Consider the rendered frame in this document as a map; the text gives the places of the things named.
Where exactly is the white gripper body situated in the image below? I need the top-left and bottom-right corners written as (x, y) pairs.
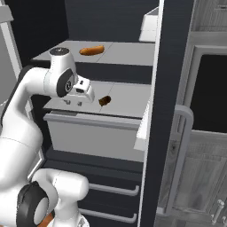
top-left (60, 87), bottom-right (96, 106)

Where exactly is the grey fridge crisper drawer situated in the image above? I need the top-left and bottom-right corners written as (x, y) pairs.
top-left (43, 112), bottom-right (146, 163)

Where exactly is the grey fridge shelf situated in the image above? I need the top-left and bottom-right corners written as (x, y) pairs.
top-left (43, 79), bottom-right (153, 120)
top-left (30, 39), bottom-right (156, 67)

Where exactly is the orange sweet potato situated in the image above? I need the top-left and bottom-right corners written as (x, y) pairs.
top-left (78, 44), bottom-right (106, 57)

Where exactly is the white fridge door bin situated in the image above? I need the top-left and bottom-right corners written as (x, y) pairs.
top-left (138, 6), bottom-right (160, 43)
top-left (133, 99), bottom-right (152, 153)

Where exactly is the grey fridge door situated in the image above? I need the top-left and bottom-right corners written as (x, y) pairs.
top-left (0, 4), bottom-right (24, 120)

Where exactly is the dark fridge door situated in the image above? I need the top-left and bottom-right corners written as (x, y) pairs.
top-left (137, 0), bottom-right (197, 227)

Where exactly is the brown stubby food item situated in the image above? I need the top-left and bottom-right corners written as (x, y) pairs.
top-left (98, 95), bottom-right (113, 107)

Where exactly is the dark freezer drawer front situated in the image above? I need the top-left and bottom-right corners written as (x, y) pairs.
top-left (77, 189), bottom-right (141, 227)
top-left (41, 160), bottom-right (144, 207)

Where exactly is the grey wood cupboard door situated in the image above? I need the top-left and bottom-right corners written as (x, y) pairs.
top-left (155, 129), bottom-right (227, 227)

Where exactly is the grey wood cupboard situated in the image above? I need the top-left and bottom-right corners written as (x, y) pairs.
top-left (190, 0), bottom-right (227, 34)

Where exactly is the grey freezer drawer handle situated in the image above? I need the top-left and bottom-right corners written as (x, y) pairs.
top-left (78, 207), bottom-right (138, 224)
top-left (88, 183), bottom-right (141, 197)

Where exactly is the grey fridge door handle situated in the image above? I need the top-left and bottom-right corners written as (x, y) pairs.
top-left (156, 104), bottom-right (195, 215)

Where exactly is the grey wall oven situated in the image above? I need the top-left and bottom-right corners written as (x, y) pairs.
top-left (176, 31), bottom-right (227, 136)

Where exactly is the silver cupboard handle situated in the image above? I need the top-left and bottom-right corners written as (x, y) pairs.
top-left (210, 199), bottom-right (226, 226)

